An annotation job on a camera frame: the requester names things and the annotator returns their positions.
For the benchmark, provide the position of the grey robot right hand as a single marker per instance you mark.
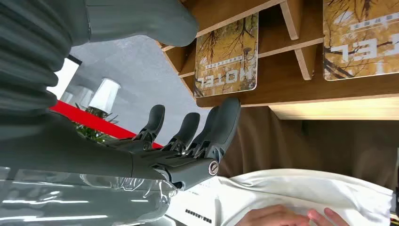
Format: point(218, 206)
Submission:
point(78, 156)

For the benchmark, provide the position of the person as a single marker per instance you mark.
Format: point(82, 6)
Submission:
point(296, 190)

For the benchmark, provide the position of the wooden card holder rack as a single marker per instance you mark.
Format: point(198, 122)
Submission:
point(280, 84)

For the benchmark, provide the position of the yellow hotel key card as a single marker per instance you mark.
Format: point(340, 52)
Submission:
point(226, 59)
point(361, 40)

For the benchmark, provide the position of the green potted plant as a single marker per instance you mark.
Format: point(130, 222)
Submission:
point(92, 129)

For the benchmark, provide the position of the red counter strip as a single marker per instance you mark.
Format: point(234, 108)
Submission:
point(103, 123)

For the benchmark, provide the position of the white plant pot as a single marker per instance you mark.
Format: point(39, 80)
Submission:
point(84, 97)
point(105, 95)

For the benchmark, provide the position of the brown fabric drape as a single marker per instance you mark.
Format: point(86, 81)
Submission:
point(311, 143)

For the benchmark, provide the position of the ribbed grey right arm sleeve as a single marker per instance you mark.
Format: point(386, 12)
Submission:
point(28, 53)

